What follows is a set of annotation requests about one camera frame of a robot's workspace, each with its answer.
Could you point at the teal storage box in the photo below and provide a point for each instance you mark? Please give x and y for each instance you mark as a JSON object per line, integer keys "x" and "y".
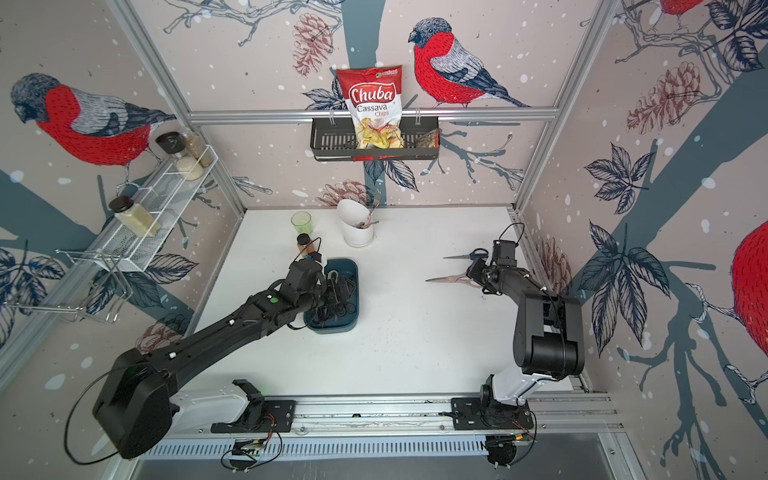
{"x": 348, "y": 268}

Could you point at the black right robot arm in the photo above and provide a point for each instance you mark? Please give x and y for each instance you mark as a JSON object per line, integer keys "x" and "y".
{"x": 548, "y": 337}

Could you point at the blue handled scissors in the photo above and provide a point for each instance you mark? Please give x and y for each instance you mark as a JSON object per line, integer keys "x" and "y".
{"x": 468, "y": 255}

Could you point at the cream handled scissors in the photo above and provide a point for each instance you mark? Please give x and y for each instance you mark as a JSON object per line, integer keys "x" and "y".
{"x": 334, "y": 296}

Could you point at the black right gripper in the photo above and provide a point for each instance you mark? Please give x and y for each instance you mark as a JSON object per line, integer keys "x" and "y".
{"x": 473, "y": 271}

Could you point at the pale spice jar lying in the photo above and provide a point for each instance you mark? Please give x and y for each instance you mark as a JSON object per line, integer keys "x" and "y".
{"x": 134, "y": 217}

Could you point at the black scissors with steel blades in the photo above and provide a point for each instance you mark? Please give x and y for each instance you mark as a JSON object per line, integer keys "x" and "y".
{"x": 348, "y": 287}

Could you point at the metal wire rack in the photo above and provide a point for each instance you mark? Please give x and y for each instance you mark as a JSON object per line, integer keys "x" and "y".
{"x": 69, "y": 285}

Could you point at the white wire wall shelf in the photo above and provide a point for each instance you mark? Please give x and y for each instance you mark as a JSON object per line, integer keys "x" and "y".
{"x": 165, "y": 195}

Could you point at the orange spice jar black lid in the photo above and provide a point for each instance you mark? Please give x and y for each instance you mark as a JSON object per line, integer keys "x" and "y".
{"x": 305, "y": 245}

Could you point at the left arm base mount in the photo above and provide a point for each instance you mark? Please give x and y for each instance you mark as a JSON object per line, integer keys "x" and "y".
{"x": 259, "y": 415}

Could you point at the black wall basket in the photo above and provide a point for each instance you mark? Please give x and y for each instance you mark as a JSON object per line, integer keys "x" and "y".
{"x": 342, "y": 140}

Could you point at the glass jar behind on shelf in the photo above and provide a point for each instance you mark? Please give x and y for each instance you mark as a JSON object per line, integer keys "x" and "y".
{"x": 196, "y": 146}

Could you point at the fork in holder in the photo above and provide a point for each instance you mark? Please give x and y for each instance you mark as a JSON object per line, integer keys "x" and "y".
{"x": 367, "y": 221}

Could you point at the red Chuba chips bag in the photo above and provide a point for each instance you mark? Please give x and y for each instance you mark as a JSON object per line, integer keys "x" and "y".
{"x": 373, "y": 98}

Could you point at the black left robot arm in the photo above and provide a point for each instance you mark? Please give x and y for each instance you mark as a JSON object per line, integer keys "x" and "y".
{"x": 134, "y": 406}

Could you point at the white utensil holder cup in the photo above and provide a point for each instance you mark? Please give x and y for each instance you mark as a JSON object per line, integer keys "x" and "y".
{"x": 356, "y": 228}

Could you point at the green glass cup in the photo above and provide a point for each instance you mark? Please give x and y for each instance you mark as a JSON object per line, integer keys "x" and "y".
{"x": 302, "y": 223}

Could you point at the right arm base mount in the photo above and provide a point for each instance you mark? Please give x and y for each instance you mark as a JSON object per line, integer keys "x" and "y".
{"x": 486, "y": 413}

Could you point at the pink handled scissors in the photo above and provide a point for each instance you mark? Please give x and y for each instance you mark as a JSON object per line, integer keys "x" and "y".
{"x": 454, "y": 279}

